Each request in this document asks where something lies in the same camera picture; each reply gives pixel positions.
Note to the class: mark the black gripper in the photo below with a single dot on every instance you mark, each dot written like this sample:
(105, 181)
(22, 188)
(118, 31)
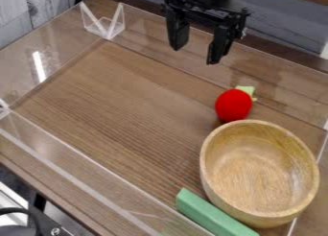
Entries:
(210, 13)

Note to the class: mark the red plush strawberry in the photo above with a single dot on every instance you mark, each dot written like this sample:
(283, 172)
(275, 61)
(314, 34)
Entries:
(234, 103)

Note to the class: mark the wooden bowl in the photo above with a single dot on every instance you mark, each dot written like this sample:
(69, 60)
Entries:
(259, 172)

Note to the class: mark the green foam block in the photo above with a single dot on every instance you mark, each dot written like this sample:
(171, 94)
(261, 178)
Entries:
(209, 216)

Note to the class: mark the clear acrylic barrier wall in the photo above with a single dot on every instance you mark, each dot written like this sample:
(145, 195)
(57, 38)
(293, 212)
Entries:
(105, 117)

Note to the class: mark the black table clamp mount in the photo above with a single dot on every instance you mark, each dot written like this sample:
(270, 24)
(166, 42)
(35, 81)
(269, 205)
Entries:
(26, 221)

